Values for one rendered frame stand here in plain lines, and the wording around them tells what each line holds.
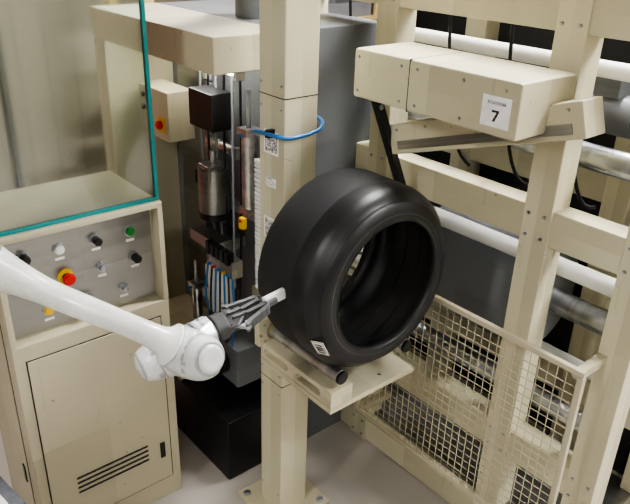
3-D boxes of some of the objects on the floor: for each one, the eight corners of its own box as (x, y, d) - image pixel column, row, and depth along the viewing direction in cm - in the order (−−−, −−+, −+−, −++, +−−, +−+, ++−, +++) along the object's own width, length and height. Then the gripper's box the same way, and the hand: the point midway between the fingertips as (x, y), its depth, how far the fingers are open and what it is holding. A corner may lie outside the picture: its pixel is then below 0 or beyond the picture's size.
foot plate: (237, 493, 283) (237, 489, 282) (288, 465, 299) (289, 461, 298) (276, 535, 264) (276, 530, 264) (329, 502, 280) (329, 498, 279)
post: (260, 496, 282) (255, -245, 174) (286, 481, 290) (297, -237, 181) (279, 516, 273) (287, -253, 165) (305, 500, 281) (329, -244, 172)
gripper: (223, 329, 172) (297, 290, 184) (196, 308, 181) (268, 272, 193) (227, 353, 176) (300, 313, 188) (200, 331, 185) (271, 294, 197)
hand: (274, 297), depth 189 cm, fingers closed
